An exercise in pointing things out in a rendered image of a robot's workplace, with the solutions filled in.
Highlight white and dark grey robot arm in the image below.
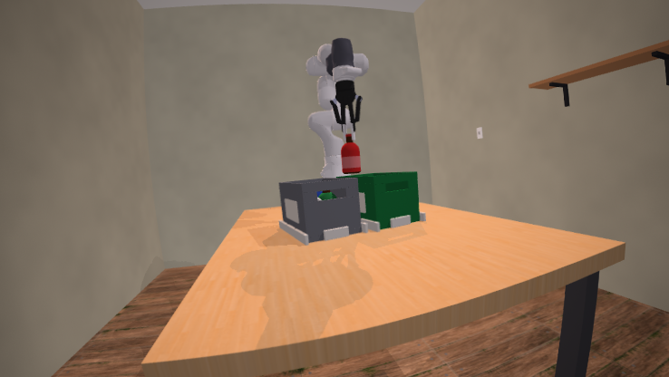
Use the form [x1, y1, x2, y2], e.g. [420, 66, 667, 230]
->
[306, 38, 369, 178]

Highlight green bottle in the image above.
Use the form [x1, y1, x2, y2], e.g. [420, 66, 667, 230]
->
[319, 190, 337, 200]

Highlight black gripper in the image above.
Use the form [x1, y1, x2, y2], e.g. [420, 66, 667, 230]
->
[330, 80, 363, 141]

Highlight green plastic crate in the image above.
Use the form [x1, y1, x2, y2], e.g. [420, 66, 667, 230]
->
[337, 171, 420, 230]

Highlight grey divided bottle crate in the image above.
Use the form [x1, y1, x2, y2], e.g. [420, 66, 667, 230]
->
[279, 178, 362, 243]

